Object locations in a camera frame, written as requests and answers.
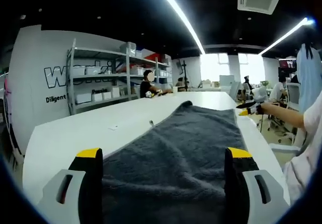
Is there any red wall monitor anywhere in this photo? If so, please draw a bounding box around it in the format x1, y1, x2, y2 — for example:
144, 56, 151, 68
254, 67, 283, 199
278, 59, 297, 70

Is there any white table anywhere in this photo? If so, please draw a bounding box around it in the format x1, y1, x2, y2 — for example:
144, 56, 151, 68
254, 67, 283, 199
22, 91, 290, 224

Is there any long ceiling light strip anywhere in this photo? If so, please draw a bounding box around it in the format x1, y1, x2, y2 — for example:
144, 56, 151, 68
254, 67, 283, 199
149, 0, 206, 55
260, 17, 309, 56

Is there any white chair armrest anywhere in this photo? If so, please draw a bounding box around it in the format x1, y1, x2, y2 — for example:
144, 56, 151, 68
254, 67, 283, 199
269, 143, 301, 157

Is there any grey metal shelving rack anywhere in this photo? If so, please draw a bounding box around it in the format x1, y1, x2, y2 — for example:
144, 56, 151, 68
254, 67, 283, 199
66, 38, 174, 116

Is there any person's right hand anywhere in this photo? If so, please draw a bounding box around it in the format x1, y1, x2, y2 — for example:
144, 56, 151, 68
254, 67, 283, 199
256, 103, 271, 116

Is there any metal storage shelf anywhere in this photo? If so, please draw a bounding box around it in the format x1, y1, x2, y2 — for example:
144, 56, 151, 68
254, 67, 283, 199
72, 42, 173, 104

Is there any black tripod stand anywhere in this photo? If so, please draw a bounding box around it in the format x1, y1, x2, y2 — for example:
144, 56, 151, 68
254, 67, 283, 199
181, 60, 190, 92

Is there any light blue cloth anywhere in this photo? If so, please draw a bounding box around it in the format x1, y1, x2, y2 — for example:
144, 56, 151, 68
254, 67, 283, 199
296, 43, 322, 114

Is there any grey towel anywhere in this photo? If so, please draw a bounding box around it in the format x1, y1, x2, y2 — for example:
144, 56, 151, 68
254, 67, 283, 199
102, 100, 249, 224

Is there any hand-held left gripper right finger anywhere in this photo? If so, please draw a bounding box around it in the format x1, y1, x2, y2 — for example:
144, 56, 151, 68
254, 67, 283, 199
223, 147, 291, 224

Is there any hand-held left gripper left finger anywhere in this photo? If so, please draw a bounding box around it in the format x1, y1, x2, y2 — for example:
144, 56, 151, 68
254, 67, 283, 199
37, 147, 104, 224

